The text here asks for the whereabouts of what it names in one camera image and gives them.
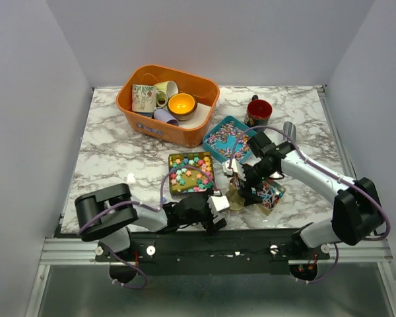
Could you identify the right aluminium frame rail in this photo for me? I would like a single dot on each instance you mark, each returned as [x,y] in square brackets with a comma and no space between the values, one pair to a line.
[365,252]

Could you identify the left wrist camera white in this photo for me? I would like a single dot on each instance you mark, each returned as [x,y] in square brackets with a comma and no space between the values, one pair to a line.
[218,204]

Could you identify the pale green mug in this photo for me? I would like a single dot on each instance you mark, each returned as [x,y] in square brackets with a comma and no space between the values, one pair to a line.
[164,92]

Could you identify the yellow inside dark cup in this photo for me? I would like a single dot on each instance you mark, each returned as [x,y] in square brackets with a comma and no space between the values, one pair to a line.
[182,106]

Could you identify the metal scoop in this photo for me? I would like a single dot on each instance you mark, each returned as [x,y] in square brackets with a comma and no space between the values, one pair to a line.
[289,129]

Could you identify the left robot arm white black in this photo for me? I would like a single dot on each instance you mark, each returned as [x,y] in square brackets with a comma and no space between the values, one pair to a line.
[105,215]

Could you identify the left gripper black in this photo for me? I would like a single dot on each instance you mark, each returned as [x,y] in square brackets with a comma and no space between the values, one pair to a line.
[208,224]

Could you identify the gold round lid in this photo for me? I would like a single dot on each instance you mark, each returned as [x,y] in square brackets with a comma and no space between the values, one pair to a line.
[237,203]

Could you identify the orange plastic bin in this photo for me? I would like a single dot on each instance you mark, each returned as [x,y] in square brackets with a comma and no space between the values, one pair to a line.
[205,91]

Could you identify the illustrated white mug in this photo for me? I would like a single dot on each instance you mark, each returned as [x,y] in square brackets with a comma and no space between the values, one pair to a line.
[143,98]

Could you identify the lavender cup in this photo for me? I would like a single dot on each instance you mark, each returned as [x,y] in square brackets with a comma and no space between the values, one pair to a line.
[165,117]

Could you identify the gold tin star candies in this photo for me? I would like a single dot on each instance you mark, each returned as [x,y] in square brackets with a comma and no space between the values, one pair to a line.
[190,173]

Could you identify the gold tin round lollipops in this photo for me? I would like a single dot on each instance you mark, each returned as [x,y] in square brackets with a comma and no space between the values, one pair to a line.
[271,192]

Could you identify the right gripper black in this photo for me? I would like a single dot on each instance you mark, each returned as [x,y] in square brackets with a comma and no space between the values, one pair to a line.
[246,187]

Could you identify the teal tin swirl lollipops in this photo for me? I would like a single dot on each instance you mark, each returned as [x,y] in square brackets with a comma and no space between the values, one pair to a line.
[220,141]

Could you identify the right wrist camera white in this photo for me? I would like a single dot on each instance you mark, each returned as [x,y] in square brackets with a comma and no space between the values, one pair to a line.
[234,168]

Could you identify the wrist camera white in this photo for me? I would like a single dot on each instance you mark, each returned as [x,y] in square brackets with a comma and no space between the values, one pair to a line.
[234,168]
[218,204]

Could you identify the black red skull mug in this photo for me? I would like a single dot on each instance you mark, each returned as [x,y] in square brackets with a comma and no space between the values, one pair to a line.
[258,113]

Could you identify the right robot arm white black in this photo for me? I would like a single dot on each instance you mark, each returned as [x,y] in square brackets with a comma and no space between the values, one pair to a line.
[356,205]

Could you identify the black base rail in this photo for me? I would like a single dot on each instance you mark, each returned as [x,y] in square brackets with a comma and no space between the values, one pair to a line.
[226,252]

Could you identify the aluminium frame rail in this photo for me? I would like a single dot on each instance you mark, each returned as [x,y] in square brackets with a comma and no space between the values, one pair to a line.
[365,252]
[67,251]

